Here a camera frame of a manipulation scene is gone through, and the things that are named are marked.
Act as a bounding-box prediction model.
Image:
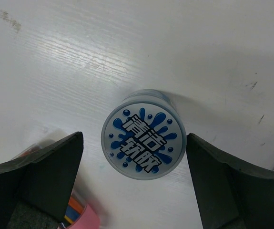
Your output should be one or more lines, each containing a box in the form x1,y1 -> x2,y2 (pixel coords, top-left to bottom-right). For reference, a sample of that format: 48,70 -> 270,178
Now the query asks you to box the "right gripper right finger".
186,133 -> 274,229

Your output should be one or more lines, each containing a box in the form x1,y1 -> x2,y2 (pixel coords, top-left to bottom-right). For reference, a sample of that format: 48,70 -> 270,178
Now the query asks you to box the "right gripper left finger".
0,132 -> 83,229

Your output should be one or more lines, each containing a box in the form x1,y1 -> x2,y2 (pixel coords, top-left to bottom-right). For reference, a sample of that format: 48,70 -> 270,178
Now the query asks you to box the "pink capped tube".
18,132 -> 100,229

